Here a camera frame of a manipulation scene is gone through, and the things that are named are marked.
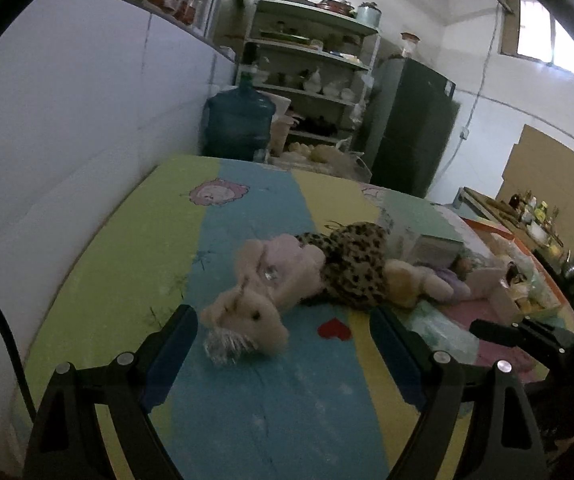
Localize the group of condiment bottles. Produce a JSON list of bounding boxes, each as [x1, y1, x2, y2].
[[510, 191, 566, 249]]

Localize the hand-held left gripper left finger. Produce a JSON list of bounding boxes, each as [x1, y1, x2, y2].
[[22, 304, 199, 480]]

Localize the beige and purple plush bear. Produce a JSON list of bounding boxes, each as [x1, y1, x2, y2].
[[384, 259, 473, 308]]

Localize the cardboard sheet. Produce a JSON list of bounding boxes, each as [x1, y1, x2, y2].
[[497, 124, 574, 256]]

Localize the green cardboard box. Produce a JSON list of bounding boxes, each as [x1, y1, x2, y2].
[[374, 189, 465, 266]]

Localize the clear packaged pastel cloth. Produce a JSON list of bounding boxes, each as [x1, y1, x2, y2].
[[407, 304, 481, 362]]

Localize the white plastic bucket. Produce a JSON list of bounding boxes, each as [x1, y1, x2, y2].
[[272, 110, 298, 154]]

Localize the pink towel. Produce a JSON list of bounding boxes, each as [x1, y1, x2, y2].
[[474, 340, 544, 377]]

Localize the glass jar with brown lid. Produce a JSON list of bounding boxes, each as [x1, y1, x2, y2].
[[401, 32, 422, 59]]

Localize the white shelf with dishes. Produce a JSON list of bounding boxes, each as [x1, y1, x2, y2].
[[244, 0, 383, 153]]

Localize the leopard print plush toy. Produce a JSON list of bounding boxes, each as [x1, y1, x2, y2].
[[294, 222, 390, 311]]

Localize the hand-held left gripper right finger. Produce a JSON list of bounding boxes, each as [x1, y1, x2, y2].
[[369, 306, 550, 480]]

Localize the dark green refrigerator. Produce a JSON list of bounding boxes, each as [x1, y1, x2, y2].
[[369, 57, 460, 198]]

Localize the light blue pot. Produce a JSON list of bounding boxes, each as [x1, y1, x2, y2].
[[356, 2, 383, 29]]

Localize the wooden side table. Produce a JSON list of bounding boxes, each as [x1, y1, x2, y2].
[[454, 186, 568, 261]]

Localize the orange rimmed cardboard storage box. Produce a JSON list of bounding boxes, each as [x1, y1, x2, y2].
[[460, 217, 574, 326]]

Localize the pink plush horse toy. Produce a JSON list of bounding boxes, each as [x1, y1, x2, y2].
[[200, 234, 325, 367]]

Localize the plastic bag of potatoes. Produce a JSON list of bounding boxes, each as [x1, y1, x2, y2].
[[272, 142, 373, 184]]

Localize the black cable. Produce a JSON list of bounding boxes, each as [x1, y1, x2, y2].
[[0, 267, 38, 423]]

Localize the high wall window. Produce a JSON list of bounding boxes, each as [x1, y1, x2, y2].
[[500, 0, 574, 84]]

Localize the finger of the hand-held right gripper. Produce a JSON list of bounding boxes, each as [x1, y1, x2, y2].
[[470, 318, 574, 361]]

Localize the blue water jug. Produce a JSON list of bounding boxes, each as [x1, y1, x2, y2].
[[203, 72, 278, 161]]

